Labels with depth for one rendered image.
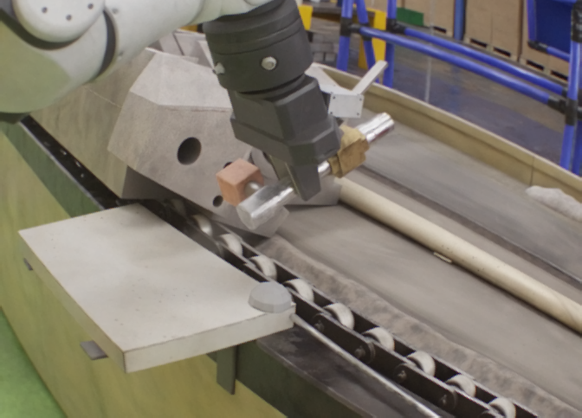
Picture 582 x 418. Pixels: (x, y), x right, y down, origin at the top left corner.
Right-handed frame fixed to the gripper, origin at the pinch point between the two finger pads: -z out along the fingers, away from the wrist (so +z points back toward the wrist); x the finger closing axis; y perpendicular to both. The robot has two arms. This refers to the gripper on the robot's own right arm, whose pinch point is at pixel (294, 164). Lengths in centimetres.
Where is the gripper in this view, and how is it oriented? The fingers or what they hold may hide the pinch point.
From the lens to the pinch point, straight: 74.7
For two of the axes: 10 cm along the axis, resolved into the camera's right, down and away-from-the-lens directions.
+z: -2.3, -7.8, -5.9
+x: -6.2, -3.5, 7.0
